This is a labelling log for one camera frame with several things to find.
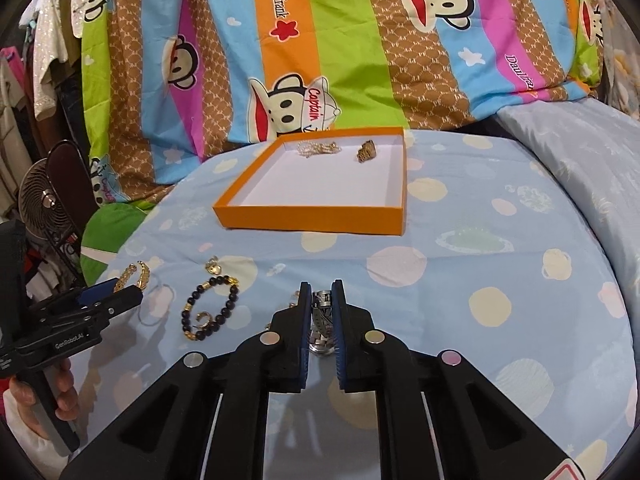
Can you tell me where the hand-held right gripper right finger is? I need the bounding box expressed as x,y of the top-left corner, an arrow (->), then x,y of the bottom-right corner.
330,280 -> 586,480

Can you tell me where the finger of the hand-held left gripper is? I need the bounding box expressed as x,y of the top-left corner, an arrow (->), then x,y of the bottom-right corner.
31,280 -> 123,315
47,286 -> 145,333

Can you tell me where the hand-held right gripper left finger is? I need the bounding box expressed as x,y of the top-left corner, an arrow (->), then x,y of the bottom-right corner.
60,281 -> 312,480

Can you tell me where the silver wrist watch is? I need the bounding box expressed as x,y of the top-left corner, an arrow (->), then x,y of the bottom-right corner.
308,288 -> 336,357

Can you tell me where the gold chain bracelet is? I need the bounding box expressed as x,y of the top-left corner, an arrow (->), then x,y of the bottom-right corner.
114,260 -> 151,294

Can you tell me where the black bead bracelet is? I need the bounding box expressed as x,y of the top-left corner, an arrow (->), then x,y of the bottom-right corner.
181,275 -> 240,339

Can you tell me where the orange jewelry box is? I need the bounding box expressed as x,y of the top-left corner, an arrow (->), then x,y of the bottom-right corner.
212,126 -> 407,237

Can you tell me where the person's left hand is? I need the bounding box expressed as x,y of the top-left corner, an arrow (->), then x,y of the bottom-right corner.
9,362 -> 80,438

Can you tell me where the green cushion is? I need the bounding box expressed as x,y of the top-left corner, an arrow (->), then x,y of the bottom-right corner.
80,202 -> 162,287

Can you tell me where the small black fan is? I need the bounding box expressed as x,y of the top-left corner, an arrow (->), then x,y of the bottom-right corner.
18,161 -> 83,266

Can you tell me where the dark brown chair back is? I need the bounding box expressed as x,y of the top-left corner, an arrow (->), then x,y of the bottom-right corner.
46,140 -> 98,281

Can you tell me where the blue dotted bed sheet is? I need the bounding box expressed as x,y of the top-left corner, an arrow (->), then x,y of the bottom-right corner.
62,129 -> 637,480

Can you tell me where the white hanging shirt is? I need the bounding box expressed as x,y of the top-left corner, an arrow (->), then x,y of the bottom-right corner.
27,17 -> 71,123

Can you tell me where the olive hanging garment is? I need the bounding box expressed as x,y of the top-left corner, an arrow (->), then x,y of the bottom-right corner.
56,0 -> 85,88

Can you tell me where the colourful striped printed blanket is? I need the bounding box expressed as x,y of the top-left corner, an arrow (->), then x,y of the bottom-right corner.
81,0 -> 608,211

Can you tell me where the pale blue quilt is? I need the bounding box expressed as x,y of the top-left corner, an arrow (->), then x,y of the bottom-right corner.
494,97 -> 640,286

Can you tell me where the floral cloth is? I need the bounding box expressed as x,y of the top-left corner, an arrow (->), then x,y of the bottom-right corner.
600,7 -> 640,122

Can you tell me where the pearl necklace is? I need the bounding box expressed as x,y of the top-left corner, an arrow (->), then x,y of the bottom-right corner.
297,140 -> 344,159

